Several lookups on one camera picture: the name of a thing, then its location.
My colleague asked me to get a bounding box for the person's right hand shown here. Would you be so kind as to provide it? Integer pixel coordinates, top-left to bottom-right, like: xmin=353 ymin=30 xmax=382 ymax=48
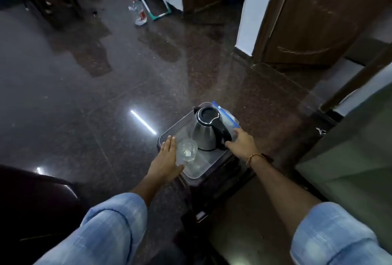
xmin=225 ymin=127 xmax=261 ymax=167

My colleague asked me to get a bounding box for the blue checked shirt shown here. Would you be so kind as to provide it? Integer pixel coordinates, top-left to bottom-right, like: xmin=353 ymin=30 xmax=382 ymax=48
xmin=33 ymin=193 xmax=392 ymax=265

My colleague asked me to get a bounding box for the dark wooden stool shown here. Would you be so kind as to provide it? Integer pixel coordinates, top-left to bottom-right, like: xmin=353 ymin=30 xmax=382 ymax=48
xmin=156 ymin=136 xmax=273 ymax=223

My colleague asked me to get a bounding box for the clear zip bag blue seal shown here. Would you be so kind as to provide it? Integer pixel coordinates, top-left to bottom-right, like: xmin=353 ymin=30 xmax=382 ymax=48
xmin=212 ymin=101 xmax=240 ymax=129

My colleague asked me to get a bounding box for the person's left hand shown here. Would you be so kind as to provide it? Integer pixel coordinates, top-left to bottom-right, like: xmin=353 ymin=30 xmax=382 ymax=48
xmin=148 ymin=135 xmax=184 ymax=184

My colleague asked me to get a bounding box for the clear plastic tray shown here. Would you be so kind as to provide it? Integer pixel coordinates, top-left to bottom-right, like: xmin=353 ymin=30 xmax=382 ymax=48
xmin=159 ymin=102 xmax=243 ymax=180

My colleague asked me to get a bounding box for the person's left forearm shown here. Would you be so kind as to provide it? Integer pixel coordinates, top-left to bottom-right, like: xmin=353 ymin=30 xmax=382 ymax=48
xmin=131 ymin=176 xmax=172 ymax=207

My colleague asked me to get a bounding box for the person's right forearm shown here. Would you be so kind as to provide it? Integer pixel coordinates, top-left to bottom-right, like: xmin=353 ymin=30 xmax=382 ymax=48
xmin=248 ymin=155 xmax=322 ymax=235

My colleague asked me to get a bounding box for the clear drinking glass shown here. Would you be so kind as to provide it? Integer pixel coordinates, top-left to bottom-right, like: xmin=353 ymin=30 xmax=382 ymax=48
xmin=176 ymin=138 xmax=198 ymax=166

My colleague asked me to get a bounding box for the clear plastic bottle red label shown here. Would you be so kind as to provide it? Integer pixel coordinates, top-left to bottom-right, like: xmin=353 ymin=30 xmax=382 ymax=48
xmin=128 ymin=0 xmax=148 ymax=26

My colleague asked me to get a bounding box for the wide green fabric sofa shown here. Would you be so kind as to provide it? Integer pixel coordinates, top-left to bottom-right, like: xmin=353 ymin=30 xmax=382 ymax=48
xmin=295 ymin=83 xmax=392 ymax=253

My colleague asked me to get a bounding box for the steel electric kettle black handle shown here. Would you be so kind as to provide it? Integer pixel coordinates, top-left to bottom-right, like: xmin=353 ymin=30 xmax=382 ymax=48
xmin=190 ymin=105 xmax=233 ymax=152

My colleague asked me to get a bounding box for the orange thread bracelet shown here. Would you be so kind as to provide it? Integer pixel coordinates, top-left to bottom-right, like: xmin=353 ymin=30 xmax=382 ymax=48
xmin=246 ymin=153 xmax=265 ymax=166

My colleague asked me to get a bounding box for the brown door frame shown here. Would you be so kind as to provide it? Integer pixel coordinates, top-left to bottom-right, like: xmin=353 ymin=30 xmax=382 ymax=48
xmin=318 ymin=44 xmax=392 ymax=112

